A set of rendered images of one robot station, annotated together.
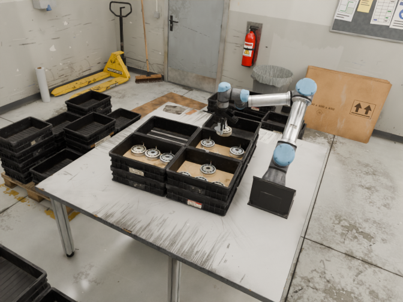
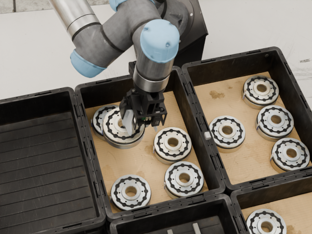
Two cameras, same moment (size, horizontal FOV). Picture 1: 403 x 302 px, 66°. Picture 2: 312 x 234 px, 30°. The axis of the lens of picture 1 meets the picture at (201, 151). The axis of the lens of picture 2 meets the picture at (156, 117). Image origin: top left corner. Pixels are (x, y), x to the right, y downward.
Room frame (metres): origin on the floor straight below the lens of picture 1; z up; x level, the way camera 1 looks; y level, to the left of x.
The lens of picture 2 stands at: (2.30, 0.47, 2.21)
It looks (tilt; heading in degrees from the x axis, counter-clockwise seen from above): 58 degrees down; 231
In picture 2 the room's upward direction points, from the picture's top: 6 degrees clockwise
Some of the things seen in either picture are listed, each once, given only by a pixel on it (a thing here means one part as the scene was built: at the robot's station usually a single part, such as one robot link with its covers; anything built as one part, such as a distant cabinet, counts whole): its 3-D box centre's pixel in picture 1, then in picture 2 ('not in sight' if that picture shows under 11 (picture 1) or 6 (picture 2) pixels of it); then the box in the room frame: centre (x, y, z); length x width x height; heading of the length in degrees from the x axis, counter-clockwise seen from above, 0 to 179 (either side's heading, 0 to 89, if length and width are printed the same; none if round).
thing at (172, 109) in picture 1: (173, 108); not in sight; (2.77, 0.31, 0.71); 0.22 x 0.19 x 0.01; 66
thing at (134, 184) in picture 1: (147, 170); not in sight; (1.68, 0.35, 0.76); 0.40 x 0.30 x 0.12; 72
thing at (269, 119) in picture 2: not in sight; (276, 120); (1.48, -0.01, 0.86); 0.05 x 0.05 x 0.01
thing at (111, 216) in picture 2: (220, 144); (146, 138); (1.84, -0.12, 0.92); 0.40 x 0.30 x 0.02; 72
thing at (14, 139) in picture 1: (27, 150); not in sight; (2.34, 1.59, 0.37); 0.40 x 0.30 x 0.45; 156
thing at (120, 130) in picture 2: not in sight; (123, 123); (1.89, -0.14, 1.01); 0.05 x 0.05 x 0.01
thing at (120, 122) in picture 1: (120, 131); not in sight; (2.91, 0.90, 0.31); 0.40 x 0.30 x 0.34; 156
